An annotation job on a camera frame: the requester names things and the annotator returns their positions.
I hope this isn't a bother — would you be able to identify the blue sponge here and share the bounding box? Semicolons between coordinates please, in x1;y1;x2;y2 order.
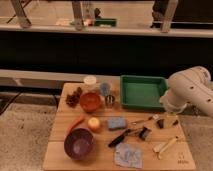
107;117;126;130

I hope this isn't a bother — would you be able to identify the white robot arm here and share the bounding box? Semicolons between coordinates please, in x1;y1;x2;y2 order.
159;66;213;118

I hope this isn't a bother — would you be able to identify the red bowl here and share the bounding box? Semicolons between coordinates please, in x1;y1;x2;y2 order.
79;92;101;113

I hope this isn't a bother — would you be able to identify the purple bowl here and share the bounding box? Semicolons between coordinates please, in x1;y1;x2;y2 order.
64;128;94;160

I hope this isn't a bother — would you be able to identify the blue plastic cup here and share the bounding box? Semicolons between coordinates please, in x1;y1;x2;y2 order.
100;83;110;97

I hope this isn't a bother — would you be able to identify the small metal cup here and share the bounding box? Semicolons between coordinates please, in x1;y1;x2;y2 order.
105;95;115;107

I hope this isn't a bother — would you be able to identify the white lidded jar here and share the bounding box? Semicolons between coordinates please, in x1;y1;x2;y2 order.
83;75;97;92

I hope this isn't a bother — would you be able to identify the green plastic tray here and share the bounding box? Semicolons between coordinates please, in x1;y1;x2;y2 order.
120;75;168;111

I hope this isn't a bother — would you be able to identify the dark grape bunch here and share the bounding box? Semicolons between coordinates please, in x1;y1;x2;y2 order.
66;87;82;107

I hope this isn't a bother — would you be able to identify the yellow red apple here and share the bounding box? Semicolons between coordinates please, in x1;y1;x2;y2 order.
87;117;101;132

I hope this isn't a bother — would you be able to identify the orange carrot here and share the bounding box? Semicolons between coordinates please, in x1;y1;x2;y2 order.
67;116;85;134

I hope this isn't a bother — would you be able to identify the wooden board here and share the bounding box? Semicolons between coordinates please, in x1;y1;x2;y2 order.
43;83;196;171

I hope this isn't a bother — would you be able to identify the metal spoon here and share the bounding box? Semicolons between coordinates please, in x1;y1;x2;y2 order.
131;115;159;125

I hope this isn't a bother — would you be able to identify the black binder clip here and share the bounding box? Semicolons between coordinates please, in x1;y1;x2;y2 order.
138;127;151;140

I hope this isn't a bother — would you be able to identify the green box in background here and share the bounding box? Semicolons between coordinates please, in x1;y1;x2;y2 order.
95;18;117;27

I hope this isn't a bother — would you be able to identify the black rectangular block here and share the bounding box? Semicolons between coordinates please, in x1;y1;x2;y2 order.
156;119;164;129

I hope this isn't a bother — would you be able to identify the blue patterned cloth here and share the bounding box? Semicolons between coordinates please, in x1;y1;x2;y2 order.
114;143;142;169

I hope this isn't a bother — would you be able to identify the yellow handled tool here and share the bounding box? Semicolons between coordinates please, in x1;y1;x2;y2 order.
153;137;178;160

